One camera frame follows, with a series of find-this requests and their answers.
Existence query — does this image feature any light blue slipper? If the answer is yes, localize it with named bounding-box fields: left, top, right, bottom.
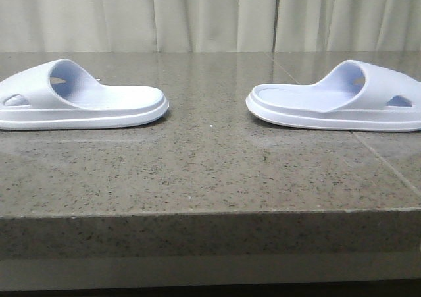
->
left=246, top=60, right=420, bottom=132
left=1, top=59, right=169, bottom=130

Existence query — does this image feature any beige pleated curtain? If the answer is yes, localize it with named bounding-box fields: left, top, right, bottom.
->
left=1, top=0, right=420, bottom=52

